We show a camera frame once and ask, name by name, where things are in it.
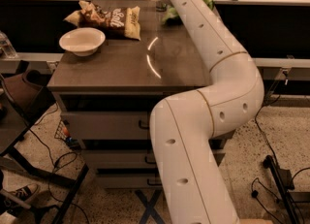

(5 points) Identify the sneaker shoe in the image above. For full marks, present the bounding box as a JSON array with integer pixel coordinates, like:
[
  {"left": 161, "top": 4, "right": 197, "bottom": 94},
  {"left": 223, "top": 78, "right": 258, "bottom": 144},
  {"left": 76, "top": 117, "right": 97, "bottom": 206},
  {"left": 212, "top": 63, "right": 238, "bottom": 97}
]
[{"left": 11, "top": 183, "right": 40, "bottom": 202}]

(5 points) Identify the brown salt chip bag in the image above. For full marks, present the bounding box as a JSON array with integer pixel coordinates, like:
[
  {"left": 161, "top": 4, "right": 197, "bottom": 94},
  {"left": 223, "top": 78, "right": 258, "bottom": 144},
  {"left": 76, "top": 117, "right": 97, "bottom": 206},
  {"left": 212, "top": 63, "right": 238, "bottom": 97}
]
[{"left": 64, "top": 1, "right": 140, "bottom": 40}]

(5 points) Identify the green rice chip bag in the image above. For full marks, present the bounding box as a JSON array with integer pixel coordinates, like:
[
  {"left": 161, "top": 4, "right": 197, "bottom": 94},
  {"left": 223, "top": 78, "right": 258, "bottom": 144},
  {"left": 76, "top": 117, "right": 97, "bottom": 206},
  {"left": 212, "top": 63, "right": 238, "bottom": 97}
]
[{"left": 162, "top": 0, "right": 214, "bottom": 25}]

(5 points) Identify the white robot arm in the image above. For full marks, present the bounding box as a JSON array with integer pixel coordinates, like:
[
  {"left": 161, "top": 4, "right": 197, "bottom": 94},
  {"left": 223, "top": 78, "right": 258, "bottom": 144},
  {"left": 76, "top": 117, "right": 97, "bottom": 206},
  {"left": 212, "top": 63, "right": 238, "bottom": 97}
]
[{"left": 150, "top": 0, "right": 264, "bottom": 224}]

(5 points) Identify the black floor cable right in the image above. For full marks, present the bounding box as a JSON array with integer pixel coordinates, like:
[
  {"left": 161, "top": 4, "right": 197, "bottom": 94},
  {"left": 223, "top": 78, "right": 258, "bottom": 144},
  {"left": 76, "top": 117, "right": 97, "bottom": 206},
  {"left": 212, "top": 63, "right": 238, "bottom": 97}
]
[{"left": 251, "top": 95, "right": 310, "bottom": 224}]

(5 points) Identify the redbull can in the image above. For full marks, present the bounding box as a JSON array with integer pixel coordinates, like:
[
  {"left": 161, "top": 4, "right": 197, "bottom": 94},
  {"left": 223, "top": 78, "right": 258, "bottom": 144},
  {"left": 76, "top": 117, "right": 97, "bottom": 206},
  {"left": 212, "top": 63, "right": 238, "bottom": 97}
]
[{"left": 156, "top": 1, "right": 167, "bottom": 12}]

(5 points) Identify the bottom drawer black handle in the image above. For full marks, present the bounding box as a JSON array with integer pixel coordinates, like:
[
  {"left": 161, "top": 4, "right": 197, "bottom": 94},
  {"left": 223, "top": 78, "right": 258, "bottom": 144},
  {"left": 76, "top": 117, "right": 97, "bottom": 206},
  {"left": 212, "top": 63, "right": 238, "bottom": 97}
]
[{"left": 146, "top": 179, "right": 162, "bottom": 186}]

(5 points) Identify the clear plastic bottle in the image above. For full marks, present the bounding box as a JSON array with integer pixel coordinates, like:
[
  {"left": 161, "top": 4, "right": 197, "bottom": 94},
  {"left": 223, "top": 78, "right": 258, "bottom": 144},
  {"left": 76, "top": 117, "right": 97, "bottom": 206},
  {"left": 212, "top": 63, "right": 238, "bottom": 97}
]
[{"left": 0, "top": 31, "right": 17, "bottom": 59}]

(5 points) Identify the black floor cable left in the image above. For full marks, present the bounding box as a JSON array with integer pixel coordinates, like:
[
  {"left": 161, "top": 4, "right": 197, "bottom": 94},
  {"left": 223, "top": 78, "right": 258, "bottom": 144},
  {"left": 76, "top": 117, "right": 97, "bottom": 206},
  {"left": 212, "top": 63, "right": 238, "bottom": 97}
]
[{"left": 28, "top": 103, "right": 91, "bottom": 224}]

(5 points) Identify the black floor cable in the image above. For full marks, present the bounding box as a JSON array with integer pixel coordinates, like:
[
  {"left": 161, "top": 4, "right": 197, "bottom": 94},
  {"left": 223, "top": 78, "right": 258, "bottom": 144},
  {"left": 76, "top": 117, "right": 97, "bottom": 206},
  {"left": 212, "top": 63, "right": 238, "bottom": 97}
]
[
  {"left": 28, "top": 103, "right": 91, "bottom": 224},
  {"left": 251, "top": 95, "right": 310, "bottom": 224}
]

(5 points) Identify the grey drawer cabinet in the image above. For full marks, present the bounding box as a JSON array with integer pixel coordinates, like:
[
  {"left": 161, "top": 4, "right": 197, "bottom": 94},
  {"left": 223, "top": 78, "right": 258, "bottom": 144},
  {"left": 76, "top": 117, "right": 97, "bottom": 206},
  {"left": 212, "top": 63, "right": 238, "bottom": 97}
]
[{"left": 48, "top": 1, "right": 210, "bottom": 188}]

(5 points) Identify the top drawer black handle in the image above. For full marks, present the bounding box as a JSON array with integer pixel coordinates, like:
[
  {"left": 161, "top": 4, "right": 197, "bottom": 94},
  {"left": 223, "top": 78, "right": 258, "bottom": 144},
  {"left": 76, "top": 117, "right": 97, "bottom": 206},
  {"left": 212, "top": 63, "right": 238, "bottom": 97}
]
[{"left": 139, "top": 120, "right": 149, "bottom": 130}]

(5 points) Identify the blue tape cross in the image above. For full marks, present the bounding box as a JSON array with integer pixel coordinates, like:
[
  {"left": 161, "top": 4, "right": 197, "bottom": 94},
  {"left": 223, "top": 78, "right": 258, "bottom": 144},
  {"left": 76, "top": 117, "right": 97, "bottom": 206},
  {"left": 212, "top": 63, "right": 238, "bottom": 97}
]
[{"left": 135, "top": 190, "right": 165, "bottom": 224}]

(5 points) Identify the white bowl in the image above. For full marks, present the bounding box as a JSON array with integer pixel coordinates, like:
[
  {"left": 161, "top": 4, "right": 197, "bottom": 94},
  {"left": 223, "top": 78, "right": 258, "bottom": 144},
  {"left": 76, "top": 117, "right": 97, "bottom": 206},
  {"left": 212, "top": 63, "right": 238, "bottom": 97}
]
[{"left": 59, "top": 27, "right": 106, "bottom": 56}]

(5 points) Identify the black stand base right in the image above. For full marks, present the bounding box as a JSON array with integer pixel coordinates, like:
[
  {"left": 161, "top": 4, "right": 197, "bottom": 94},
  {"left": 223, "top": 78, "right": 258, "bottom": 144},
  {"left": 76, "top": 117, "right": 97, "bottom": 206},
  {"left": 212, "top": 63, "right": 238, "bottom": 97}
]
[{"left": 263, "top": 155, "right": 310, "bottom": 224}]

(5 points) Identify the drawer black handle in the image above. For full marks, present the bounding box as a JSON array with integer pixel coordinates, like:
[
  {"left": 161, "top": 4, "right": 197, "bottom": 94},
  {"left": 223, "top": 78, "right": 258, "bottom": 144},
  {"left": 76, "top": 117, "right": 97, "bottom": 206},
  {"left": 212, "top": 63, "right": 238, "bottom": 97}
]
[
  {"left": 139, "top": 120, "right": 149, "bottom": 130},
  {"left": 146, "top": 179, "right": 162, "bottom": 186},
  {"left": 144, "top": 156, "right": 156, "bottom": 165}
]

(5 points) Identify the brown office chair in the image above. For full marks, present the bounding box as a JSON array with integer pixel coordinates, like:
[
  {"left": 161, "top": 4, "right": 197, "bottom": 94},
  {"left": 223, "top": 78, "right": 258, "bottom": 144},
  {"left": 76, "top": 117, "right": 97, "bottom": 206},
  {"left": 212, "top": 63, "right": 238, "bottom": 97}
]
[{"left": 1, "top": 60, "right": 55, "bottom": 124}]

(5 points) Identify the black table leg frame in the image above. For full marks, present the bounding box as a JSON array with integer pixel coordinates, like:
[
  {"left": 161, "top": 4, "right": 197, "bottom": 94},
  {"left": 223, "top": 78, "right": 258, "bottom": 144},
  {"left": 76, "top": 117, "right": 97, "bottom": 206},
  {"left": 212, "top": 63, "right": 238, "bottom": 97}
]
[{"left": 0, "top": 147, "right": 88, "bottom": 224}]

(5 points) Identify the middle drawer black handle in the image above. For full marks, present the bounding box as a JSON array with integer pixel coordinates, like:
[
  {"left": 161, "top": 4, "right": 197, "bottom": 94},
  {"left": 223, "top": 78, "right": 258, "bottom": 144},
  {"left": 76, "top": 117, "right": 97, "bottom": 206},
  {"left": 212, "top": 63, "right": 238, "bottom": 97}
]
[{"left": 144, "top": 156, "right": 156, "bottom": 165}]

